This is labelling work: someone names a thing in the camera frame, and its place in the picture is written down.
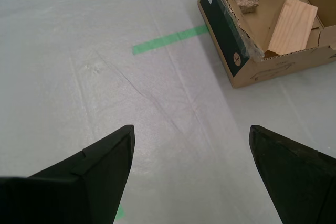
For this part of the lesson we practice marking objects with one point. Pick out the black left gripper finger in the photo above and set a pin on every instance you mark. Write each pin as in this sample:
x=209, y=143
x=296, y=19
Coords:
x=65, y=195
x=302, y=187

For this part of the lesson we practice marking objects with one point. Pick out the cardboard box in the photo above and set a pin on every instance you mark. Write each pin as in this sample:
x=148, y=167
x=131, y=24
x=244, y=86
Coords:
x=262, y=69

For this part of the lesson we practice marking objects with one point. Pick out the light wooden block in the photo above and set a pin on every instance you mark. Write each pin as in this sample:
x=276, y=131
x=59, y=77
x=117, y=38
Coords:
x=291, y=27

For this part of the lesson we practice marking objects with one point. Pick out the speckled granite rock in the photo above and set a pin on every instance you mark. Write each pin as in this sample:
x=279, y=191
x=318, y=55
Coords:
x=246, y=1

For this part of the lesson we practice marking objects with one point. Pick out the green tape piece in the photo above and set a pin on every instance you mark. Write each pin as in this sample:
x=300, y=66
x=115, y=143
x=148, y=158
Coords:
x=119, y=213

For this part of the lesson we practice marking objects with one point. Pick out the white table cover sheet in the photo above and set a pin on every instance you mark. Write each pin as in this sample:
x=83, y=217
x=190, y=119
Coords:
x=78, y=90

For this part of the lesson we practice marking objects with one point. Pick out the long green tape strip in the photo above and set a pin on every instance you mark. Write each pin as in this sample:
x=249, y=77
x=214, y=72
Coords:
x=170, y=39

